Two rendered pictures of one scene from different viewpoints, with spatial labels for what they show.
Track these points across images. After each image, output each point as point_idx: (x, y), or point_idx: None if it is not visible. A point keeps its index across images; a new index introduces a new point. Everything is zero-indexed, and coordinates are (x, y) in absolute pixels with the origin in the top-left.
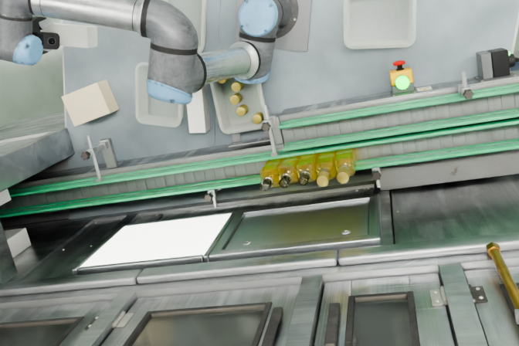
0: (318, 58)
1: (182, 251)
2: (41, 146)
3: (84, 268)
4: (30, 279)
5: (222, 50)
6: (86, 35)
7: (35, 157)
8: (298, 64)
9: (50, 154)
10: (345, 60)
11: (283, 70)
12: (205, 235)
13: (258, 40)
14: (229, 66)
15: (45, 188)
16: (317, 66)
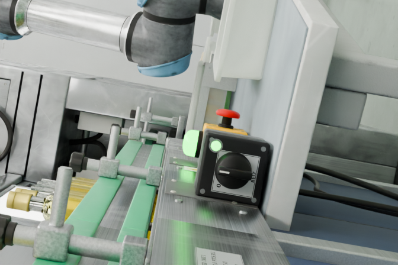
0: (244, 80)
1: (3, 208)
2: (156, 100)
3: (9, 186)
4: (13, 179)
5: (87, 7)
6: None
7: (140, 105)
8: (241, 84)
9: (165, 114)
10: (246, 94)
11: (238, 89)
12: (41, 217)
13: (143, 13)
14: (71, 25)
15: (145, 144)
16: (242, 93)
